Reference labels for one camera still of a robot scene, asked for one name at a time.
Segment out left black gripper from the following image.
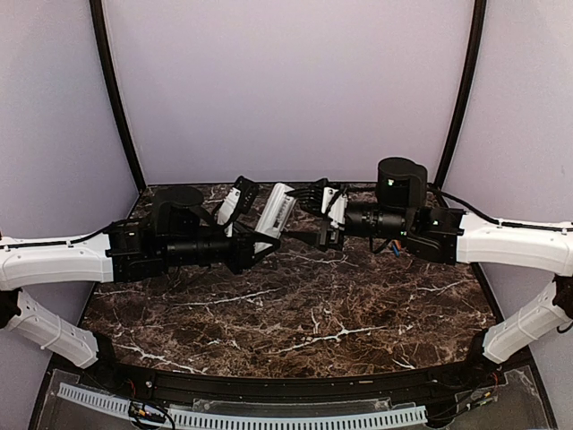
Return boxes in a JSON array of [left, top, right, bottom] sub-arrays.
[[162, 220, 281, 276]]

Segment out white remote control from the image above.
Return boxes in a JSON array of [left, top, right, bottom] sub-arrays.
[[255, 183, 295, 239]]

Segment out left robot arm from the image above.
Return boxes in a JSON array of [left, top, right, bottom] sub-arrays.
[[1, 184, 280, 391]]

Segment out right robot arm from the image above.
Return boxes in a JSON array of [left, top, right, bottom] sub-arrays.
[[289, 157, 572, 389]]

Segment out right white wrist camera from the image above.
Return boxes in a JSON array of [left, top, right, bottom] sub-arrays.
[[321, 187, 348, 229]]

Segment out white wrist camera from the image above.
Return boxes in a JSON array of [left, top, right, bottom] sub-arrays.
[[213, 176, 260, 237], [321, 187, 348, 229]]

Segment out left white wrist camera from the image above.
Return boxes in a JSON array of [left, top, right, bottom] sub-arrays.
[[213, 176, 260, 237]]

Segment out black front rail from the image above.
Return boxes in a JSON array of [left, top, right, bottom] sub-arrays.
[[81, 362, 506, 404]]

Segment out white slotted cable duct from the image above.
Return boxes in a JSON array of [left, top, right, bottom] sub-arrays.
[[57, 383, 428, 429]]

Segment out right black frame post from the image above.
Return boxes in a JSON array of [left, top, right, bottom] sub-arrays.
[[433, 0, 488, 188]]

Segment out black frame post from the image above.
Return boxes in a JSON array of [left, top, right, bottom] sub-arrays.
[[433, 0, 488, 188], [89, 0, 147, 194]]

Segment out left black frame post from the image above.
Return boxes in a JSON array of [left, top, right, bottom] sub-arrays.
[[89, 0, 147, 194]]

